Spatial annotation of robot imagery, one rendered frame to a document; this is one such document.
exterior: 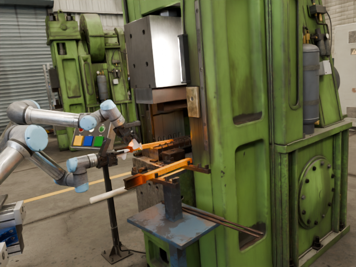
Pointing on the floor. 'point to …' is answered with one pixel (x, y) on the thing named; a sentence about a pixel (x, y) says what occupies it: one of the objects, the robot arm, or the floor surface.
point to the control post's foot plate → (110, 255)
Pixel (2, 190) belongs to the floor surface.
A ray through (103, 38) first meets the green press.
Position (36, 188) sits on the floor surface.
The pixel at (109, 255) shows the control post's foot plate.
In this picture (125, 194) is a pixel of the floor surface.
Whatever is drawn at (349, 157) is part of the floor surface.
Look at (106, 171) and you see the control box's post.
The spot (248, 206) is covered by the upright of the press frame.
